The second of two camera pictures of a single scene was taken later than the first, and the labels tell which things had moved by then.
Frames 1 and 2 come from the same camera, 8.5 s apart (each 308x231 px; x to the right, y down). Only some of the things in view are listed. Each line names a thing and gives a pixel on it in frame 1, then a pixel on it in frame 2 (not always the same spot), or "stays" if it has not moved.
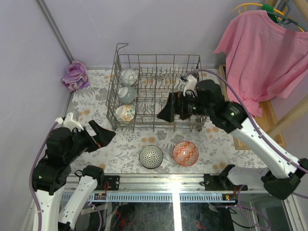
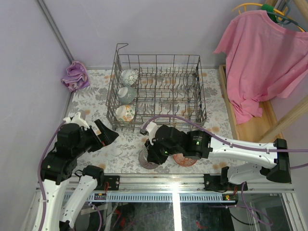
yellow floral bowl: x=125 y=113 stays
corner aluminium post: x=48 y=17 stays
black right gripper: x=175 y=105 to x=153 y=155
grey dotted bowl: x=126 y=94 stays
